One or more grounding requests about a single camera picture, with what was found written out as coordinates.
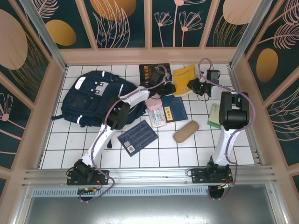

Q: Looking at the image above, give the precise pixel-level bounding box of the yellow book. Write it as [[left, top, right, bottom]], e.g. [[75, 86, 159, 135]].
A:
[[172, 64, 196, 98]]

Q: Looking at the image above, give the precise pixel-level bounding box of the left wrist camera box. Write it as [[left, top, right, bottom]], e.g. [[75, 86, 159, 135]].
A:
[[149, 70, 164, 86]]

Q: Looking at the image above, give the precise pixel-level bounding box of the black book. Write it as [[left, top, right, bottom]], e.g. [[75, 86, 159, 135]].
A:
[[139, 63, 171, 87]]

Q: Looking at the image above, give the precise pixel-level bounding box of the navy blue backpack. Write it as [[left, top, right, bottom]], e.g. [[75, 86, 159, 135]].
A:
[[51, 71, 147, 149]]

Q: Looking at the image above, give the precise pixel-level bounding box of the grey vented cable duct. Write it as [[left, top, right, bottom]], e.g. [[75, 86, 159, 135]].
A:
[[31, 188, 273, 198]]

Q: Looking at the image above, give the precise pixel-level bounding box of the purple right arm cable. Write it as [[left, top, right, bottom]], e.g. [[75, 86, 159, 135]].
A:
[[198, 57, 256, 202]]

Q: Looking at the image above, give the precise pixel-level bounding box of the pink pencil case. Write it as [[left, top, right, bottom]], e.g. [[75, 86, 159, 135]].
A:
[[145, 97, 164, 112]]

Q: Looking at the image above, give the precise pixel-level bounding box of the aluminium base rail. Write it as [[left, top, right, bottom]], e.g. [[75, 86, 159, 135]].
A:
[[22, 165, 278, 189]]

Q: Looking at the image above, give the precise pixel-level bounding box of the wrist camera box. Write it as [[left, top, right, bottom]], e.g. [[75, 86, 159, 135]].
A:
[[207, 69, 221, 85], [149, 70, 164, 86]]

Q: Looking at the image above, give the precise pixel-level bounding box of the aluminium frame post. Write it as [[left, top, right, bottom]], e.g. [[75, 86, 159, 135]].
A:
[[228, 0, 274, 69], [18, 0, 69, 72]]

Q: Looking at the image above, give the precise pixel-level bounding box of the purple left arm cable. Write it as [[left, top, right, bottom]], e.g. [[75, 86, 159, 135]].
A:
[[78, 65, 170, 203]]

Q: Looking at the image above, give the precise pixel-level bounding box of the light green notebook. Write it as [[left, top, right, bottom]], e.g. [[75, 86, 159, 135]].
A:
[[207, 103, 222, 129]]

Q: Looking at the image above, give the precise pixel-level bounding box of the navy notebook with yellow label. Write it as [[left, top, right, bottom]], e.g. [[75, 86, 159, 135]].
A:
[[161, 95, 189, 124]]

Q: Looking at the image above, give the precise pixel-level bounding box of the clear plastic supplies pouch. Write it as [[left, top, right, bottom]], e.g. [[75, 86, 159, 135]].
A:
[[147, 106, 168, 128]]

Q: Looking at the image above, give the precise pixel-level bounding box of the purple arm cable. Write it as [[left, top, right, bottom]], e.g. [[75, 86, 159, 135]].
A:
[[198, 57, 256, 202], [78, 65, 170, 203]]

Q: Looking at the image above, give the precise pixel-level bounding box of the tan felt case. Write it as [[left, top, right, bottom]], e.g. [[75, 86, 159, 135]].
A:
[[173, 120, 200, 143]]

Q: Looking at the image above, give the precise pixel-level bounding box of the dark blue printed booklet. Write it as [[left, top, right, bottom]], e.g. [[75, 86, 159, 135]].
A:
[[117, 119, 159, 155]]

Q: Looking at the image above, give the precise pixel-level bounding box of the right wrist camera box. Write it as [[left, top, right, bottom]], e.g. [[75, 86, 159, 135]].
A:
[[207, 69, 221, 85]]

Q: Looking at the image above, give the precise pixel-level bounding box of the grey steel sheet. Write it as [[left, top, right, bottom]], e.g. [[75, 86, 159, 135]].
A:
[[14, 195, 290, 224]]

